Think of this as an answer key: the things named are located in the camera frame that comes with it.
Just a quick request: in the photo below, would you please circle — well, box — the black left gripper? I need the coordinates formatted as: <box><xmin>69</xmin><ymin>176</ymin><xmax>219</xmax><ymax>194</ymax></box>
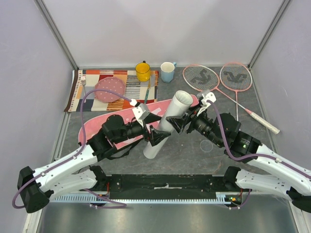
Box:
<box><xmin>114</xmin><ymin>113</ymin><xmax>171</xmax><ymax>146</ymax></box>

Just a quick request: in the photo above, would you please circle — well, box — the white shuttlecock tube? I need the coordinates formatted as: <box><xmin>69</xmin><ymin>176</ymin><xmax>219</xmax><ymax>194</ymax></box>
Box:
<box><xmin>143</xmin><ymin>90</ymin><xmax>193</xmax><ymax>159</ymax></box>

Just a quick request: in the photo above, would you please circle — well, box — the clear plastic tube lid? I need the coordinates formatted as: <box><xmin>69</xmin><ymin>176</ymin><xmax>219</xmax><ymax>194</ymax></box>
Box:
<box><xmin>200</xmin><ymin>140</ymin><xmax>213</xmax><ymax>152</ymax></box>

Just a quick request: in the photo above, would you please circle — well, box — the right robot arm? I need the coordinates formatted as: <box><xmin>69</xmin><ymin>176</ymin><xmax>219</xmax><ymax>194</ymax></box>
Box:
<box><xmin>166</xmin><ymin>106</ymin><xmax>311</xmax><ymax>212</ymax></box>

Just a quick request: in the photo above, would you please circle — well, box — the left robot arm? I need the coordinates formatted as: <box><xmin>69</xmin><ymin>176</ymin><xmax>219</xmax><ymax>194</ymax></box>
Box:
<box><xmin>17</xmin><ymin>113</ymin><xmax>171</xmax><ymax>214</ymax></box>

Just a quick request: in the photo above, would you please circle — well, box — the pink badminton racket left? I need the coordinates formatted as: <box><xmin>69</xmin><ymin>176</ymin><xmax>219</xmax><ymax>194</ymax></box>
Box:
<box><xmin>183</xmin><ymin>65</ymin><xmax>280</xmax><ymax>134</ymax></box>

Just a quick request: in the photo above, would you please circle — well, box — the pink badminton racket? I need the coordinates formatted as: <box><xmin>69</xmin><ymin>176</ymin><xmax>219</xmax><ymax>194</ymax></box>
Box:
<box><xmin>219</xmin><ymin>62</ymin><xmax>252</xmax><ymax>123</ymax></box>
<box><xmin>183</xmin><ymin>65</ymin><xmax>280</xmax><ymax>134</ymax></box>

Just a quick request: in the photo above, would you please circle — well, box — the pink badminton racket right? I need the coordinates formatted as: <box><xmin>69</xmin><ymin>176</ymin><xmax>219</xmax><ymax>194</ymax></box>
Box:
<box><xmin>219</xmin><ymin>62</ymin><xmax>252</xmax><ymax>123</ymax></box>

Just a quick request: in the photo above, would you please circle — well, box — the light blue mug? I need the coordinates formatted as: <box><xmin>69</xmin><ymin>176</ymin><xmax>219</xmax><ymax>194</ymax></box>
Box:
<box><xmin>160</xmin><ymin>62</ymin><xmax>177</xmax><ymax>83</ymax></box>

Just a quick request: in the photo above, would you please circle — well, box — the yellow glass mug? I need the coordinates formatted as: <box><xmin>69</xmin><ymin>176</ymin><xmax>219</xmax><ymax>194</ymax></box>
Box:
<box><xmin>135</xmin><ymin>61</ymin><xmax>151</xmax><ymax>82</ymax></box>

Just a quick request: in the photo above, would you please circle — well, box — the pink dotted plate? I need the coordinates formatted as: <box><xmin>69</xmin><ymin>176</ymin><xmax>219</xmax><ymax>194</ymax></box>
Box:
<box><xmin>94</xmin><ymin>77</ymin><xmax>126</xmax><ymax>103</ymax></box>

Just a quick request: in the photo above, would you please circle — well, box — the pink racket bag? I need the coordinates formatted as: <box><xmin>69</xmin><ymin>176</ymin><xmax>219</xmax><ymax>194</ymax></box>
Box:
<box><xmin>78</xmin><ymin>94</ymin><xmax>200</xmax><ymax>150</ymax></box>

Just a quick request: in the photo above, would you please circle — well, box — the colourful patchwork placemat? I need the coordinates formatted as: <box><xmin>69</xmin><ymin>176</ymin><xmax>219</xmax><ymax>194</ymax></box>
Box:
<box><xmin>64</xmin><ymin>69</ymin><xmax>159</xmax><ymax>112</ymax></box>

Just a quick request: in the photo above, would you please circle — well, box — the silver fork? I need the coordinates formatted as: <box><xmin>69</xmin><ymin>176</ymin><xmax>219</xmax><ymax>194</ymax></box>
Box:
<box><xmin>81</xmin><ymin>76</ymin><xmax>86</xmax><ymax>103</ymax></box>

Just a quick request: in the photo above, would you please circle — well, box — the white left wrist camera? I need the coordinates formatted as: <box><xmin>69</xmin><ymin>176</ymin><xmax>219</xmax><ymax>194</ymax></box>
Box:
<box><xmin>132</xmin><ymin>103</ymin><xmax>150</xmax><ymax>120</ymax></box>

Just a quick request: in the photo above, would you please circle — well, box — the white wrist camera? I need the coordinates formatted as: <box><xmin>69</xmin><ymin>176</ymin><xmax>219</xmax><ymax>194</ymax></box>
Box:
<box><xmin>197</xmin><ymin>89</ymin><xmax>216</xmax><ymax>116</ymax></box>
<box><xmin>132</xmin><ymin>103</ymin><xmax>150</xmax><ymax>120</ymax></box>

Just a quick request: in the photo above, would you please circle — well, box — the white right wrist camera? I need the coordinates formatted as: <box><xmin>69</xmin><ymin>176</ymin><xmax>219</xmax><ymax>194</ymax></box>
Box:
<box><xmin>197</xmin><ymin>89</ymin><xmax>216</xmax><ymax>116</ymax></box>

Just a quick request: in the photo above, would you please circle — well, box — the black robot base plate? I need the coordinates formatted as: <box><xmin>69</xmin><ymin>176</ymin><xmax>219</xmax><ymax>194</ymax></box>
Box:
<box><xmin>99</xmin><ymin>174</ymin><xmax>241</xmax><ymax>199</ymax></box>

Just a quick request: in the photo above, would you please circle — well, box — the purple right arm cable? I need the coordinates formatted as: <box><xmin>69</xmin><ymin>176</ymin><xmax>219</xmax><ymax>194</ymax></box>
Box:
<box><xmin>208</xmin><ymin>100</ymin><xmax>311</xmax><ymax>211</ymax></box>

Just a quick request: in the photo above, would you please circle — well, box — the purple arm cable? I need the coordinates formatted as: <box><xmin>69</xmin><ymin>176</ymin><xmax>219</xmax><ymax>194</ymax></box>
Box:
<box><xmin>208</xmin><ymin>100</ymin><xmax>311</xmax><ymax>211</ymax></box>
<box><xmin>12</xmin><ymin>88</ymin><xmax>137</xmax><ymax>209</ymax></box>

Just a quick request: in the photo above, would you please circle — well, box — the white slotted cable duct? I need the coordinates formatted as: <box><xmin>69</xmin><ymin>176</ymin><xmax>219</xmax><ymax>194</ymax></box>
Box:
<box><xmin>51</xmin><ymin>193</ymin><xmax>231</xmax><ymax>204</ymax></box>

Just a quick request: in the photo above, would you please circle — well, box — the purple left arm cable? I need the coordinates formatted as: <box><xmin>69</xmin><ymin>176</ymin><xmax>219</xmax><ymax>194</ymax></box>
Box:
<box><xmin>12</xmin><ymin>88</ymin><xmax>137</xmax><ymax>209</ymax></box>

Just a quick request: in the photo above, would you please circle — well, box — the aluminium frame rail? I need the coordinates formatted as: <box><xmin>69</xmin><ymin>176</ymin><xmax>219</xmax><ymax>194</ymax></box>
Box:
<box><xmin>34</xmin><ymin>0</ymin><xmax>79</xmax><ymax>70</ymax></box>

